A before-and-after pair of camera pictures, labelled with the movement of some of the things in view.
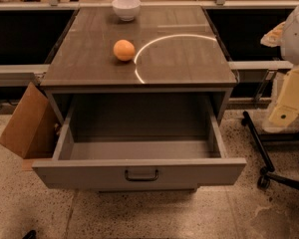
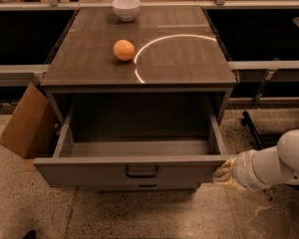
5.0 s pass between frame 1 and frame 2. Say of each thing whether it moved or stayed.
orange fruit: stayed
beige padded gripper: moved
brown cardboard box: stayed
